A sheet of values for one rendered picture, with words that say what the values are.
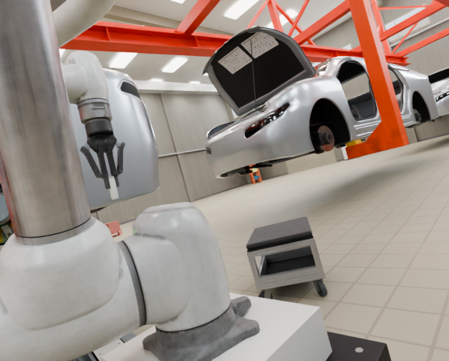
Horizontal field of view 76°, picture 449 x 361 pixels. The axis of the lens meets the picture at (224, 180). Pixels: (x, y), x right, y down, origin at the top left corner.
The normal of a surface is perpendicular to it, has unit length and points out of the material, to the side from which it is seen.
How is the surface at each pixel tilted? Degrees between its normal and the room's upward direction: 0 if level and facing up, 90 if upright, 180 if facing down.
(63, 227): 110
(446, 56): 90
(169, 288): 95
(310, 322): 90
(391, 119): 90
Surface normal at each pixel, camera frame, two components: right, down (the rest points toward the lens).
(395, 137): -0.77, 0.22
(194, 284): 0.33, -0.07
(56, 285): 0.42, 0.15
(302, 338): 0.67, -0.19
